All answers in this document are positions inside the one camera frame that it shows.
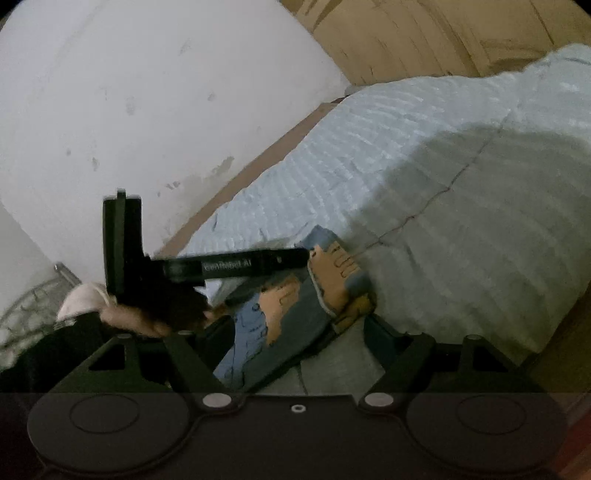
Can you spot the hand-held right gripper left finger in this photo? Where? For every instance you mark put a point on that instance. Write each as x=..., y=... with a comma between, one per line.
x=221, y=337

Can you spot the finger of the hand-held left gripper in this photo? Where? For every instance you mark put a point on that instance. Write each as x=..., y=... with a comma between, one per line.
x=293, y=258

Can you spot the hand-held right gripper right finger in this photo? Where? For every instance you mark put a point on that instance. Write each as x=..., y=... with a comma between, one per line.
x=383, y=341

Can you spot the blue pants with orange print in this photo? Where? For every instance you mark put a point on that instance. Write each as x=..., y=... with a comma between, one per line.
x=295, y=323

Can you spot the person's left forearm dark sleeve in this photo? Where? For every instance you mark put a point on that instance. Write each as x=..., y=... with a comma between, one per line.
x=51, y=355

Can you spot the person's left hand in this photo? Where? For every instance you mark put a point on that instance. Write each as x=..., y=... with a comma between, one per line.
x=138, y=321

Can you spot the cream puffy comforter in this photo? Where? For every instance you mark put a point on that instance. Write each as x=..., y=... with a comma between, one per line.
x=85, y=297

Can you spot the wooden bed board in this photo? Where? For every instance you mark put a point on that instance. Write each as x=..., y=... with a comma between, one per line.
x=258, y=170

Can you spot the metal scrollwork bed headboard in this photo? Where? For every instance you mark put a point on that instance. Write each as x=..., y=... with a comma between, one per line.
x=27, y=304

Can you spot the light blue ribbed quilt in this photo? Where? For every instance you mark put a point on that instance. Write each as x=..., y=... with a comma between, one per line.
x=415, y=184

